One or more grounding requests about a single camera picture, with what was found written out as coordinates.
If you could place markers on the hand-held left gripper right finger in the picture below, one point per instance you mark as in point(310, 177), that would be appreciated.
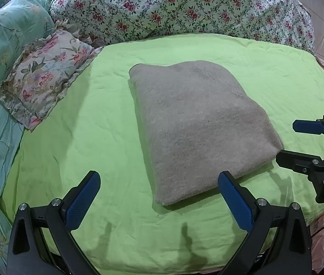
point(235, 203)

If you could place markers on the white red floral quilt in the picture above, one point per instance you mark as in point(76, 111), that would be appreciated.
point(179, 5)

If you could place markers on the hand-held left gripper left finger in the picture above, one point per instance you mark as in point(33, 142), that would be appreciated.
point(83, 203)

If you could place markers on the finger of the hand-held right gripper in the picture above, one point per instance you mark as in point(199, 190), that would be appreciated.
point(292, 160)
point(308, 127)

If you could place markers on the grey towel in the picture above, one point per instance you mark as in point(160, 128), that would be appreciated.
point(199, 120)

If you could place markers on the floral ruffled pillow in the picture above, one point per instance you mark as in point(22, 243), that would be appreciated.
point(47, 71)

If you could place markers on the light green bed sheet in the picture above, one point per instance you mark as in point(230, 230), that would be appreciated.
point(93, 126)

